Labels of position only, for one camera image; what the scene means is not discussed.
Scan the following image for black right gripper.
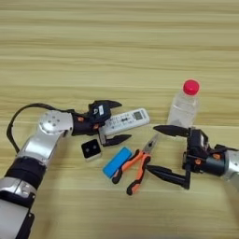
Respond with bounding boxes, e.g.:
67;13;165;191
145;124;227;190

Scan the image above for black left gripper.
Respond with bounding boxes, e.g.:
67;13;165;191
71;99;133;148

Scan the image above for white remote control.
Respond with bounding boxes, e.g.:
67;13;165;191
101;107;150;137

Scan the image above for orange and black pliers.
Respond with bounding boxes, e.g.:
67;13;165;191
111;134;161;196

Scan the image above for small black square box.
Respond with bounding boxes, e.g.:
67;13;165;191
80;138;103;162

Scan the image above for clear bottle with red cap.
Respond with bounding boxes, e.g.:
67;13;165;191
166;78;201;129

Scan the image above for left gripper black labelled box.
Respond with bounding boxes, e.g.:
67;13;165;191
88;102;112;124

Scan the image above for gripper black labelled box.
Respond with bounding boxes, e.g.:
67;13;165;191
186;128;210;153
88;102;112;124

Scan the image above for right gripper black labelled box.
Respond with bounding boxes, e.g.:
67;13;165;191
186;128;210;153

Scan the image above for blue rectangular block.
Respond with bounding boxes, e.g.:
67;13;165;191
102;147;134;179

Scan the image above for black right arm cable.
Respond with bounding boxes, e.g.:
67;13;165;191
214;144;239;152

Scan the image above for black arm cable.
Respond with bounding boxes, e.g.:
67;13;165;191
214;144;239;152
6;102;76;154

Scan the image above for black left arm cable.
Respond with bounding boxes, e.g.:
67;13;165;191
6;102;76;154

